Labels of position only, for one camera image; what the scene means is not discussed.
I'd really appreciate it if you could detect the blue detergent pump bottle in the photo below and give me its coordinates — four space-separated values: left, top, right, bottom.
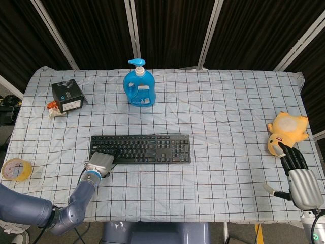
123 58 156 107

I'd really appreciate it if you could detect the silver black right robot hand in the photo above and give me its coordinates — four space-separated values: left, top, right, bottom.
263 142 325 210

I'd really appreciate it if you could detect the crumpled orange white wrapper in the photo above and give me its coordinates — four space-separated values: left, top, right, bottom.
46 100 67 119

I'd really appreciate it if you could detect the yellow adhesive tape roll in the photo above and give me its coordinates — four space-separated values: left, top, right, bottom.
1 158 33 182

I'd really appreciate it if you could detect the blue-grey robot torso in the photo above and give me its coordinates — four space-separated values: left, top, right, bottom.
101 221 211 244

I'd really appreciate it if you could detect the white table leg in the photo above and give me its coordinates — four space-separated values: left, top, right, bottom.
222 222 230 244

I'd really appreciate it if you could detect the black equipment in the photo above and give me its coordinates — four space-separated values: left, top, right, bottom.
0 94 21 125

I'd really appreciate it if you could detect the light blue checked tablecloth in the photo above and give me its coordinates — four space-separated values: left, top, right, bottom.
5 66 325 225

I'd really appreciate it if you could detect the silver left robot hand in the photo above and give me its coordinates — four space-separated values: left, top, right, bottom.
83 151 115 178

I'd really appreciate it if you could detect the dark folding screen panel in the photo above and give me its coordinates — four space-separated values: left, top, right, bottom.
203 0 325 72
38 0 140 71
0 0 77 94
129 0 221 71

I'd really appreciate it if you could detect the yellow plush toy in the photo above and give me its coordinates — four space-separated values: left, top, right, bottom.
267 111 310 156

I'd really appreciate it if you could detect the black computer keyboard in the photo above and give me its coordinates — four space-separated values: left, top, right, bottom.
89 134 191 164

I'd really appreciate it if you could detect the black cardboard product box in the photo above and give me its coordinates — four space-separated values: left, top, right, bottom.
51 79 89 113

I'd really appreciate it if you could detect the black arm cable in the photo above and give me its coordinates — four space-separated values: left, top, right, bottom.
311 212 325 244

